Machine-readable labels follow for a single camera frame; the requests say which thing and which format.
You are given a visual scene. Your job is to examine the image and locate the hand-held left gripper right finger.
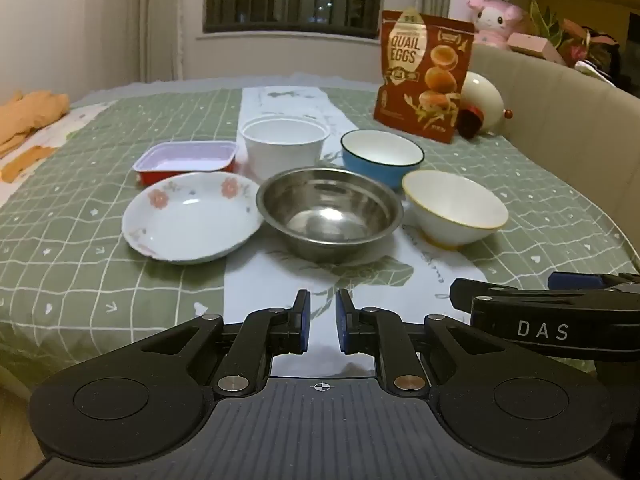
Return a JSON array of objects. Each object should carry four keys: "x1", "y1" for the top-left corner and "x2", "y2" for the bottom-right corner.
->
[{"x1": 335, "y1": 288, "x2": 526, "y2": 397}]

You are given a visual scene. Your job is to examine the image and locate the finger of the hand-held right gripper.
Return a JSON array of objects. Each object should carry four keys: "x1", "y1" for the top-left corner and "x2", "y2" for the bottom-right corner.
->
[
  {"x1": 547, "y1": 272, "x2": 640, "y2": 291},
  {"x1": 449, "y1": 278, "x2": 616, "y2": 315}
]

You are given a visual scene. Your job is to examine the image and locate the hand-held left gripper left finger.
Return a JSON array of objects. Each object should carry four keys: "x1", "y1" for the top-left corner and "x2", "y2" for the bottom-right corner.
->
[{"x1": 112, "y1": 289, "x2": 312, "y2": 397}]

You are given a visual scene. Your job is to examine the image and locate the white bowl with yellow rim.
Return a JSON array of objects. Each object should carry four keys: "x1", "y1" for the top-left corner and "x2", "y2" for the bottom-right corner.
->
[{"x1": 401, "y1": 170, "x2": 509, "y2": 250}]

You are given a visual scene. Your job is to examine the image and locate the white plastic cup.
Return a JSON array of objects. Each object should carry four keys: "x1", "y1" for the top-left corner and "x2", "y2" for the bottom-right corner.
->
[{"x1": 240, "y1": 116, "x2": 330, "y2": 183}]

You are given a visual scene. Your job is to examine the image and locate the stainless steel bowl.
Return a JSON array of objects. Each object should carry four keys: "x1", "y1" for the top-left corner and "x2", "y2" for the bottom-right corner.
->
[{"x1": 256, "y1": 167, "x2": 404, "y2": 263}]

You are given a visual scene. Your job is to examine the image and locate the white floral plate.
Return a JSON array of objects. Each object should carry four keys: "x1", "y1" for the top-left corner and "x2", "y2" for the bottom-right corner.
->
[{"x1": 122, "y1": 171, "x2": 264, "y2": 265}]

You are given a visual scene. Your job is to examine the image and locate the blue bowl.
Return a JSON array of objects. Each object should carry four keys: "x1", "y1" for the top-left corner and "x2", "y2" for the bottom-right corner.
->
[{"x1": 341, "y1": 130, "x2": 425, "y2": 192}]

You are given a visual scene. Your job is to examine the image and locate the beige upholstered headboard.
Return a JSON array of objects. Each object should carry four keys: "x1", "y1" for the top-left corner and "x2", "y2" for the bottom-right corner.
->
[{"x1": 470, "y1": 45, "x2": 640, "y2": 261}]

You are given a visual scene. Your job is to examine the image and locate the dark red round object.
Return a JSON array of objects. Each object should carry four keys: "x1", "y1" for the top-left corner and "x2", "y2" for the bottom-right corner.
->
[{"x1": 457, "y1": 106, "x2": 486, "y2": 140}]

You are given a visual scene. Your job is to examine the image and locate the white egg-shaped ornament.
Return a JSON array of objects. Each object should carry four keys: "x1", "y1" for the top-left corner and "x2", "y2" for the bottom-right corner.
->
[{"x1": 460, "y1": 71, "x2": 514, "y2": 136}]

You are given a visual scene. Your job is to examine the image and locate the red snack bag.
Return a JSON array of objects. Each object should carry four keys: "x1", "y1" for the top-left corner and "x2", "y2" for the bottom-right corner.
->
[{"x1": 374, "y1": 10, "x2": 476, "y2": 144}]

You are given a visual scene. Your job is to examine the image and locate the pink box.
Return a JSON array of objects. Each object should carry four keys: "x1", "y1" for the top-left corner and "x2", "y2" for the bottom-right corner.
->
[{"x1": 507, "y1": 32, "x2": 566, "y2": 66}]

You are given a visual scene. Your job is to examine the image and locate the potted plants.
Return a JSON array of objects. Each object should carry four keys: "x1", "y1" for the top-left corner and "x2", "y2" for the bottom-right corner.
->
[{"x1": 530, "y1": 0, "x2": 623, "y2": 73}]

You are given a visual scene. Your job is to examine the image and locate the pink plush toy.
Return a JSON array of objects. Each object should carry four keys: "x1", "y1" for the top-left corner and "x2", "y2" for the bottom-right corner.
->
[{"x1": 467, "y1": 0, "x2": 531, "y2": 51}]

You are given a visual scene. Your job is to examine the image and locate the cartoon print bedsheet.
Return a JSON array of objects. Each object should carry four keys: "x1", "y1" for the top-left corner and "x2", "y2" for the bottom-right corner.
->
[{"x1": 0, "y1": 100, "x2": 118, "y2": 196}]

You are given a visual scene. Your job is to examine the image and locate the orange cloth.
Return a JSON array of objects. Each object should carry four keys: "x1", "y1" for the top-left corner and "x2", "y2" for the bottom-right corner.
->
[{"x1": 0, "y1": 91, "x2": 70, "y2": 158}]

